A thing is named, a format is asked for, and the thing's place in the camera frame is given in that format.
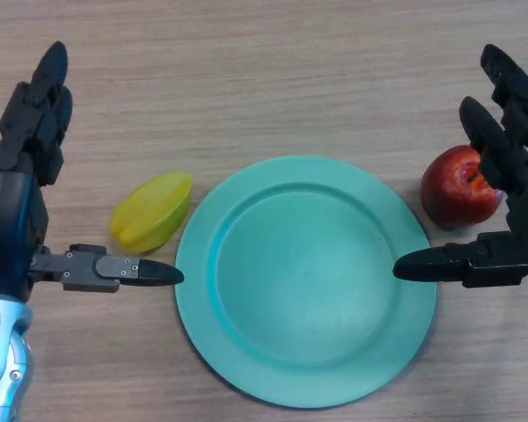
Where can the red apple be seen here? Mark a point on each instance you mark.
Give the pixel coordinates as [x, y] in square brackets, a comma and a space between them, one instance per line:
[451, 193]

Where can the yellow starfruit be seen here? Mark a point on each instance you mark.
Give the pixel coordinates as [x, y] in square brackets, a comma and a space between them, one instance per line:
[151, 211]

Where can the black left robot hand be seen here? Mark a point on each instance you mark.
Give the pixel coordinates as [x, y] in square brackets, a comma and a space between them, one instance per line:
[9, 211]

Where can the green round plate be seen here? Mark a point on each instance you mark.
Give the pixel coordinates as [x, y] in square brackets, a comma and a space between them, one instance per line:
[305, 281]

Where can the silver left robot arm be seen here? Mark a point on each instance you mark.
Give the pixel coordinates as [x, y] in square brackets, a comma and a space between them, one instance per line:
[0, 343]

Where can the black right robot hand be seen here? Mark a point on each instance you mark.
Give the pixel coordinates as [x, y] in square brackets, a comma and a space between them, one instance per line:
[497, 264]

